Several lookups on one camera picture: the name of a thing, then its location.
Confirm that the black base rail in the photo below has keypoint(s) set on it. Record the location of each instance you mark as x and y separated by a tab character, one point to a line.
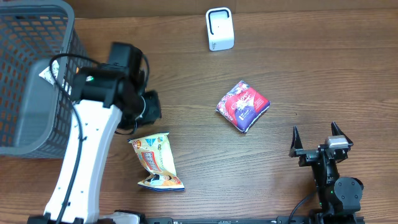
277	220

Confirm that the white barcode scanner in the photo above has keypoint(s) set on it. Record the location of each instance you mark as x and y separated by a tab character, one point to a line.
219	24

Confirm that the grey plastic basket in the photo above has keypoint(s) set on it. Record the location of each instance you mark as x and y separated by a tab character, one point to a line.
35	116

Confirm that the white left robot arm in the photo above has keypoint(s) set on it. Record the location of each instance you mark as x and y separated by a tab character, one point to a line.
104	98

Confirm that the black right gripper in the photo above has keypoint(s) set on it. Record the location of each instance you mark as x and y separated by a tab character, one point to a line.
307	155

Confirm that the red purple pad package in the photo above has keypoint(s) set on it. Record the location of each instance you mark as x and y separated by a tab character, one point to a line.
242	106

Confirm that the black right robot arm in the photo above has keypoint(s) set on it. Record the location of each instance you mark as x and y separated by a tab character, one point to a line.
339	197

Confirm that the yellow snack bag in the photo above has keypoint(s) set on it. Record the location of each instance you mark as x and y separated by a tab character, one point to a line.
155	155

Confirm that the white tube gold cap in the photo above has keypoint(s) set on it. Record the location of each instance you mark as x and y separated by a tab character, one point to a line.
50	74

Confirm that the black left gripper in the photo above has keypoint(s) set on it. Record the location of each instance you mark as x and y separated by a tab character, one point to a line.
154	108

